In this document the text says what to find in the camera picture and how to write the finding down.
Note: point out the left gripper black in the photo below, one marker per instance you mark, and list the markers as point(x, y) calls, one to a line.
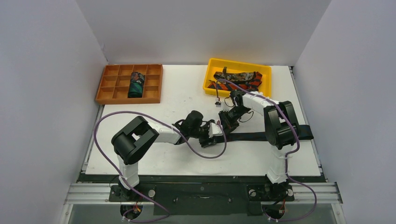
point(207, 141)

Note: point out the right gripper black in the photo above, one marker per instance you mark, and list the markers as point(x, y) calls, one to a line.
point(227, 121)

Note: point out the navy striped tie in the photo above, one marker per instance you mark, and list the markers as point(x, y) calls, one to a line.
point(274, 136)

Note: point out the yellow plastic tray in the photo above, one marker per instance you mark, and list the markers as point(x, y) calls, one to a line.
point(237, 67)

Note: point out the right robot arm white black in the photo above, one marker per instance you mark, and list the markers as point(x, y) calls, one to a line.
point(275, 114)

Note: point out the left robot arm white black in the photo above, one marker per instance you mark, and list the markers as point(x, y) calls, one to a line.
point(133, 141)

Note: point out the orange black striped tie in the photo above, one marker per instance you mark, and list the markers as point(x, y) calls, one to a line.
point(253, 85)

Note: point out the rolled green patterned tie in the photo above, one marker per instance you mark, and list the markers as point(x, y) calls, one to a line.
point(136, 85)

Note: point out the orange wooden divider tray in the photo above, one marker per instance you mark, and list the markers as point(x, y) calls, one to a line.
point(115, 80)

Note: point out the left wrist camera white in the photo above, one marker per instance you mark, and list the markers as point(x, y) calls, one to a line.
point(215, 130)

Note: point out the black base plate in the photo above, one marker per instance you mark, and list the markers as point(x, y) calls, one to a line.
point(182, 195)

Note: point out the aluminium frame rail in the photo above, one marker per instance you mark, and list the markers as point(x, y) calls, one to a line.
point(99, 193)

